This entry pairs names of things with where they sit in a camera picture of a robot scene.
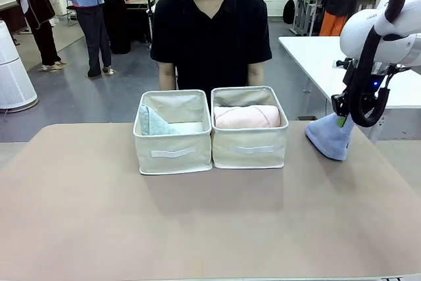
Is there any person in black polo shirt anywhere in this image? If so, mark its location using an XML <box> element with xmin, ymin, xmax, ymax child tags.
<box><xmin>150</xmin><ymin>0</ymin><xmax>274</xmax><ymax>91</ymax></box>

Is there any beige fabric storage basket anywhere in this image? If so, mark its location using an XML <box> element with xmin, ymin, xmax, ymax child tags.
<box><xmin>132</xmin><ymin>89</ymin><xmax>213</xmax><ymax>176</ymax></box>
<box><xmin>210</xmin><ymin>86</ymin><xmax>289</xmax><ymax>169</ymax></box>

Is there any blue cone-folded towel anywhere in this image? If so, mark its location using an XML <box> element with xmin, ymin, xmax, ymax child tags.
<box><xmin>304</xmin><ymin>112</ymin><xmax>357</xmax><ymax>162</ymax></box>

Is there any black pole stand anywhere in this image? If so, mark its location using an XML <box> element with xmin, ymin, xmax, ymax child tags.
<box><xmin>141</xmin><ymin>0</ymin><xmax>162</xmax><ymax>49</ymax></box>

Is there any white air purifier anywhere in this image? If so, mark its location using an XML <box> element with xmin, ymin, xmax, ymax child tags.
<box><xmin>0</xmin><ymin>20</ymin><xmax>38</xmax><ymax>111</ymax></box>

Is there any black backpack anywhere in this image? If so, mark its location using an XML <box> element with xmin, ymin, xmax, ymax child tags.
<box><xmin>282</xmin><ymin>0</ymin><xmax>297</xmax><ymax>26</ymax></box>

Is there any bystander in blue shirt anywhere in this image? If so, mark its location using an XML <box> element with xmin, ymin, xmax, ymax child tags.
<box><xmin>52</xmin><ymin>0</ymin><xmax>113</xmax><ymax>78</ymax></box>

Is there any bystander in black coat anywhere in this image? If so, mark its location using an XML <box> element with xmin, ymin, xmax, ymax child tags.
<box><xmin>9</xmin><ymin>0</ymin><xmax>67</xmax><ymax>72</ymax></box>

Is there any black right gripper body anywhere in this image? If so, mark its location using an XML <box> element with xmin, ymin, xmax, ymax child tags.
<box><xmin>331</xmin><ymin>88</ymin><xmax>384</xmax><ymax>120</ymax></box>

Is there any metal equipment rack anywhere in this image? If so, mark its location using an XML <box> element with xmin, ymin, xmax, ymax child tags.
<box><xmin>291</xmin><ymin>0</ymin><xmax>326</xmax><ymax>37</ymax></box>

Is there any bystander in olive jacket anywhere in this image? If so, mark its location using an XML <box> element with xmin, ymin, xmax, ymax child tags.
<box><xmin>99</xmin><ymin>0</ymin><xmax>133</xmax><ymax>55</ymax></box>

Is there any pink towel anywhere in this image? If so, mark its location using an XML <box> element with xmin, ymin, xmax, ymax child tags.
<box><xmin>213</xmin><ymin>104</ymin><xmax>282</xmax><ymax>130</ymax></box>

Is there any mint green cone-folded towel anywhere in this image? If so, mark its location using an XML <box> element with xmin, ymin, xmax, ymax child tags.
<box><xmin>137</xmin><ymin>103</ymin><xmax>181</xmax><ymax>136</ymax></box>

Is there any white table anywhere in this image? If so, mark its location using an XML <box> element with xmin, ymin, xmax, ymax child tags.
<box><xmin>278</xmin><ymin>35</ymin><xmax>421</xmax><ymax>145</ymax></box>

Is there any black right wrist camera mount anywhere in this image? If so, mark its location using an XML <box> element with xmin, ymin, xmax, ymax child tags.
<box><xmin>333</xmin><ymin>57</ymin><xmax>359</xmax><ymax>88</ymax></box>

